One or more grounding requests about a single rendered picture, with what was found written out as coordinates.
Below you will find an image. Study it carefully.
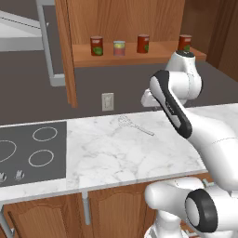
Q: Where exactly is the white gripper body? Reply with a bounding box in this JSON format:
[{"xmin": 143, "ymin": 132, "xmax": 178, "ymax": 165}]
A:
[{"xmin": 140, "ymin": 88, "xmax": 164, "ymax": 110}]

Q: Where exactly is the wooden cabinet door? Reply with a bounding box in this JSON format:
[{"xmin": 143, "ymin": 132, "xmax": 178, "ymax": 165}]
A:
[
  {"xmin": 54, "ymin": 0, "xmax": 79, "ymax": 109},
  {"xmin": 206, "ymin": 0, "xmax": 238, "ymax": 82}
]

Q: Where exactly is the red can with green label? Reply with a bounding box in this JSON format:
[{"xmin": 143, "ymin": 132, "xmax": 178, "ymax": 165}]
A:
[
  {"xmin": 178, "ymin": 33, "xmax": 192, "ymax": 52},
  {"xmin": 90, "ymin": 35, "xmax": 104, "ymax": 57},
  {"xmin": 137, "ymin": 33, "xmax": 151, "ymax": 55}
]

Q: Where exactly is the wooden base cupboard door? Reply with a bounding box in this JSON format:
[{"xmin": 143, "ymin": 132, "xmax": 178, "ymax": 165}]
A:
[
  {"xmin": 2, "ymin": 194, "xmax": 86, "ymax": 238},
  {"xmin": 87, "ymin": 183, "xmax": 157, "ymax": 238}
]

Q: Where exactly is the grey range hood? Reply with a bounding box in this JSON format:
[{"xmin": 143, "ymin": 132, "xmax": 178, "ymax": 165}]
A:
[{"xmin": 0, "ymin": 0, "xmax": 66, "ymax": 87}]

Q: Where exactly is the dark grey hob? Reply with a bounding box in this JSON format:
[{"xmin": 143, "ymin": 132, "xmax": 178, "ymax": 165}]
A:
[{"xmin": 0, "ymin": 121, "xmax": 68, "ymax": 189}]

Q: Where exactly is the wire whisk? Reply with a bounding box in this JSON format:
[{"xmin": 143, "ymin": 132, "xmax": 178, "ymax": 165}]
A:
[{"xmin": 117, "ymin": 114, "xmax": 155, "ymax": 137}]

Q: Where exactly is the white wall socket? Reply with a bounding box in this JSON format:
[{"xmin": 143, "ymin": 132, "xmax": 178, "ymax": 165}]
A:
[{"xmin": 101, "ymin": 92, "xmax": 115, "ymax": 112}]

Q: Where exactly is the open wooden wall cabinet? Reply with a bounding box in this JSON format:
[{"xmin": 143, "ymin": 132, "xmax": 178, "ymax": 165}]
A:
[{"xmin": 66, "ymin": 0, "xmax": 208, "ymax": 69}]

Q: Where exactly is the grey cupboard handle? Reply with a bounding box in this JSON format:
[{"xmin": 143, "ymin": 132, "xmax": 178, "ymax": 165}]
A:
[
  {"xmin": 81, "ymin": 192, "xmax": 92, "ymax": 226},
  {"xmin": 0, "ymin": 205, "xmax": 15, "ymax": 238}
]

